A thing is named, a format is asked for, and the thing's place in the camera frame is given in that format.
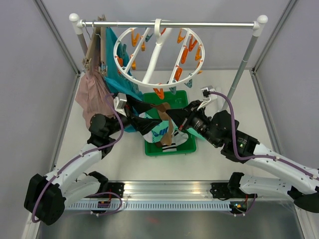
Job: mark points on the green plastic tray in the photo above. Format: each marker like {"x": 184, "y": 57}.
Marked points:
{"x": 176, "y": 101}

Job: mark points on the pink garment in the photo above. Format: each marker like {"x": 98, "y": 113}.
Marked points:
{"x": 91, "y": 95}

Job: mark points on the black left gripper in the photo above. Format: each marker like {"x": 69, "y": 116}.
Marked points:
{"x": 141, "y": 124}

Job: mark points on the orange clothes peg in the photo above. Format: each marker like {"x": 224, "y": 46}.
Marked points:
{"x": 159, "y": 92}

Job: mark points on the beige wooden hanger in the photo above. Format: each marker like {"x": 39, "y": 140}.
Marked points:
{"x": 95, "y": 56}

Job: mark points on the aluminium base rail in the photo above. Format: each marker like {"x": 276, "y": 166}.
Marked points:
{"x": 166, "y": 195}

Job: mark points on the grey clothes peg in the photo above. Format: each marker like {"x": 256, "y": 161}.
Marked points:
{"x": 189, "y": 83}

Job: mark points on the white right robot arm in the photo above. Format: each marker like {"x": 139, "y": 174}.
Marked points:
{"x": 293, "y": 181}

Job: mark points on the mint green patterned sock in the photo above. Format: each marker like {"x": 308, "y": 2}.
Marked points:
{"x": 162, "y": 133}

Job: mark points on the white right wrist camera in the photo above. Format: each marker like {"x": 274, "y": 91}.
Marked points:
{"x": 208, "y": 95}

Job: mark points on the white black striped sock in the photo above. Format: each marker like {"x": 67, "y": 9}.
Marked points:
{"x": 176, "y": 141}

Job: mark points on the brown sock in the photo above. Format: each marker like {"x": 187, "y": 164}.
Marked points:
{"x": 163, "y": 107}

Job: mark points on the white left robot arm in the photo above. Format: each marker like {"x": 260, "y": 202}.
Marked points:
{"x": 74, "y": 159}

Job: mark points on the white metal clothes rack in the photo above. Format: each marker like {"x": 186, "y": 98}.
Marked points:
{"x": 162, "y": 30}

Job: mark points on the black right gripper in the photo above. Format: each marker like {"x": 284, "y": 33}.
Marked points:
{"x": 180, "y": 115}

